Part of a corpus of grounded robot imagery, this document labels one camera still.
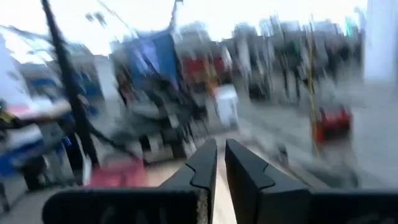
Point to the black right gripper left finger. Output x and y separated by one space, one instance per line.
186 199

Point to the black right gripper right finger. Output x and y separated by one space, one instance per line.
258 199

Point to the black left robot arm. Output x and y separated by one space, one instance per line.
155 124

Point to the pink plastic bin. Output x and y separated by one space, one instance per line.
118 174

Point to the white background box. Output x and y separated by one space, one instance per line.
227 105

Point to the red and black case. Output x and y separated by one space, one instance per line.
332 123

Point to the red background object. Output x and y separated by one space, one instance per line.
196 67

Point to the blue background board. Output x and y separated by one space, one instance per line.
158 59

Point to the white pillar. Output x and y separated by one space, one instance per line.
381 40

